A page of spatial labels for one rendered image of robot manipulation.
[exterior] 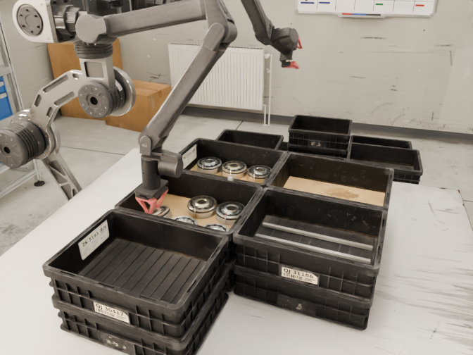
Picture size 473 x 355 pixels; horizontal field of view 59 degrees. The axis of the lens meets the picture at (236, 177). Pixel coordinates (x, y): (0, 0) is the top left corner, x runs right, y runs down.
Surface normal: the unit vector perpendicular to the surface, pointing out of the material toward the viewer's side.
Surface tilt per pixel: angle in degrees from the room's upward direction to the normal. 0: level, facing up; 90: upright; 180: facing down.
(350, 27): 90
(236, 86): 90
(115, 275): 0
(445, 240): 0
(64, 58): 89
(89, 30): 78
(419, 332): 0
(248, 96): 90
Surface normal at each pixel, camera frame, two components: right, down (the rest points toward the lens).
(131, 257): 0.00, -0.88
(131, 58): -0.29, 0.46
